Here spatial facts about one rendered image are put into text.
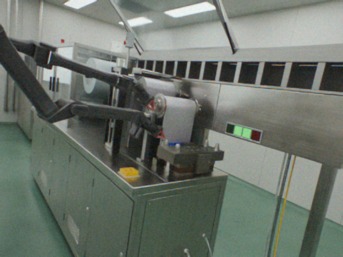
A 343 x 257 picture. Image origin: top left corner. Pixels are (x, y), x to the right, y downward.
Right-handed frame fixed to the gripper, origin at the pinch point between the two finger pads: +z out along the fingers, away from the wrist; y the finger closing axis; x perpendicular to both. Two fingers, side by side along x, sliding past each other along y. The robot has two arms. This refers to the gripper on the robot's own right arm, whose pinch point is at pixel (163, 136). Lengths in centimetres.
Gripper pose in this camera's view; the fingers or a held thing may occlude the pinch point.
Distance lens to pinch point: 146.8
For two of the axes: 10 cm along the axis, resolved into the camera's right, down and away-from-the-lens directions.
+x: 5.1, -8.5, 1.7
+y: 6.4, 2.3, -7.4
